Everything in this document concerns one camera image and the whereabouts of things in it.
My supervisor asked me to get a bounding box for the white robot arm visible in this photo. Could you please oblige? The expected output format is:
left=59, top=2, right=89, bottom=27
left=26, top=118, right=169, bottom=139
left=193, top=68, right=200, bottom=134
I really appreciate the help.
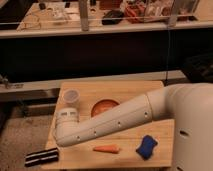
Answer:
left=55, top=83, right=213, bottom=171

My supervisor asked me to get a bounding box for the orange round bowl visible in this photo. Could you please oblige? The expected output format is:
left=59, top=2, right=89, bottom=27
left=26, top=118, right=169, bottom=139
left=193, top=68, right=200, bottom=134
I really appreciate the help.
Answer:
left=91, top=99, right=118, bottom=117

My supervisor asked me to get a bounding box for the translucent plastic cup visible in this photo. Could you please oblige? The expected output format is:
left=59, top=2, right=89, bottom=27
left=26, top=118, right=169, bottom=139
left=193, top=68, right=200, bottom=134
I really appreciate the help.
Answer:
left=62, top=89, right=80, bottom=108

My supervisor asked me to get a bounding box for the orange carrot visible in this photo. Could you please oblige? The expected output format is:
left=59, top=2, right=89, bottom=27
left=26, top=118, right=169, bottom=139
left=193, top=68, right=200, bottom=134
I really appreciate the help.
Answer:
left=93, top=144, right=120, bottom=154

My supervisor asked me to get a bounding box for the black bag on shelf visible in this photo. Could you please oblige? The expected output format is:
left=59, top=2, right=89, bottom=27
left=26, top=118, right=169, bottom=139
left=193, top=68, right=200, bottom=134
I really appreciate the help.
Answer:
left=102, top=10, right=124, bottom=25

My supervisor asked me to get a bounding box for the blue sponge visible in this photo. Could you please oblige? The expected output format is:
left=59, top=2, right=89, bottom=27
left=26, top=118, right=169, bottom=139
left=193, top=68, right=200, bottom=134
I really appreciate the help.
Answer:
left=136, top=135, right=158, bottom=160

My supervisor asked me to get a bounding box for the orange object on shelf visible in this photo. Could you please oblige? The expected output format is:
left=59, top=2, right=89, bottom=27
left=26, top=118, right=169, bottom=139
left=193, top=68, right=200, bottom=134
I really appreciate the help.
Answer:
left=124, top=4, right=145, bottom=23

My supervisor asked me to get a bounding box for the metal rail beam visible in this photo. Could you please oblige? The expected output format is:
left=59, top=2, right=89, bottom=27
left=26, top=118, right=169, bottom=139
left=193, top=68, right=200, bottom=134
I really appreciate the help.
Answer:
left=0, top=70, right=186, bottom=102

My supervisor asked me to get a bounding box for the metal frame post left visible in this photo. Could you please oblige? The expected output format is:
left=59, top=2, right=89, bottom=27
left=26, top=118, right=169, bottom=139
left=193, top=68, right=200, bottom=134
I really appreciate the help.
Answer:
left=78, top=0, right=89, bottom=31

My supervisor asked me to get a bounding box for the metal frame post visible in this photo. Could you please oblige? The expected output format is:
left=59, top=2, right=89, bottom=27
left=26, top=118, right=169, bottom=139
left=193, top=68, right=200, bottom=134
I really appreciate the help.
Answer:
left=167, top=0, right=181, bottom=28
left=78, top=0, right=89, bottom=31

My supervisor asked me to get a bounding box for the metal frame post right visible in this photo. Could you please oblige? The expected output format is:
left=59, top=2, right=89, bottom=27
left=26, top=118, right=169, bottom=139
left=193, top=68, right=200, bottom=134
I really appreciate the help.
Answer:
left=167, top=0, right=181, bottom=28

